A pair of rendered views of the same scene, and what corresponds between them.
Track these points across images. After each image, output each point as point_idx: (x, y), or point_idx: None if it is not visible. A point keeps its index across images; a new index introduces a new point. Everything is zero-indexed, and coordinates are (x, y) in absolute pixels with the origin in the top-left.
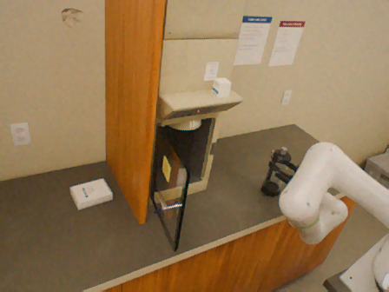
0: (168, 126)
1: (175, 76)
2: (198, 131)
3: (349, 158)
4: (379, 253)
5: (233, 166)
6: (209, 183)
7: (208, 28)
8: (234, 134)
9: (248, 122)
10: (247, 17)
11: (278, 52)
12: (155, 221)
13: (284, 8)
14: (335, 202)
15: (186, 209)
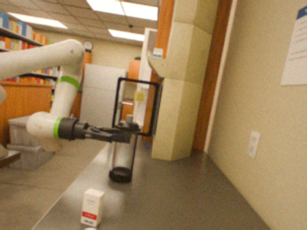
0: None
1: (166, 55)
2: None
3: (59, 42)
4: (3, 90)
5: (176, 180)
6: (157, 161)
7: (172, 22)
8: (273, 227)
9: (300, 226)
10: (303, 9)
11: None
12: (139, 142)
13: None
14: (46, 112)
15: (140, 148)
